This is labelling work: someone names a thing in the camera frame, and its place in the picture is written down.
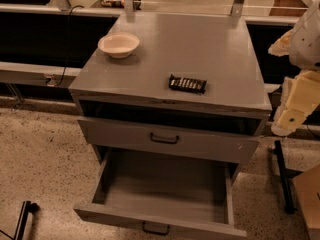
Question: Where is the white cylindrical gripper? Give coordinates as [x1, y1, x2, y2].
[271, 70, 320, 137]

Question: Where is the black rxbar chocolate bar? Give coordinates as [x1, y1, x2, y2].
[168, 74, 207, 94]

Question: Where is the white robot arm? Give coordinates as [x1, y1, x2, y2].
[268, 0, 320, 137]

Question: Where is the grey upper drawer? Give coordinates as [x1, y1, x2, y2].
[78, 116, 259, 164]

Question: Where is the grey drawer cabinet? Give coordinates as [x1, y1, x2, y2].
[68, 11, 273, 184]

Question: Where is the grey open lower drawer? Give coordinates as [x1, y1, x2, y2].
[74, 149, 247, 240]

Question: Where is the black metal stand right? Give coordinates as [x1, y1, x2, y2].
[274, 140, 296, 214]

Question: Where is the black metal stand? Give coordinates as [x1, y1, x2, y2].
[274, 140, 296, 214]
[13, 201, 39, 240]

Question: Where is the brown cardboard box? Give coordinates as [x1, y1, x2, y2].
[293, 165, 320, 240]

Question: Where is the white ceramic bowl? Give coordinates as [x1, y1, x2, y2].
[98, 32, 140, 59]

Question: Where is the black metal stand left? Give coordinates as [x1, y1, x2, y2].
[13, 201, 39, 240]

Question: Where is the black upper drawer handle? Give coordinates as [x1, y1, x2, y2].
[149, 132, 180, 145]

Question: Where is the black drawer handle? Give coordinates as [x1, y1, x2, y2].
[142, 221, 171, 236]
[149, 132, 180, 145]

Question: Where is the black lower drawer handle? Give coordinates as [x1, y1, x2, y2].
[142, 221, 171, 236]

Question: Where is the black power cable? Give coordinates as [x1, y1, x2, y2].
[53, 4, 85, 88]

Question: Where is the grey metal rail shelf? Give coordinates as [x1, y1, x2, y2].
[0, 62, 80, 88]

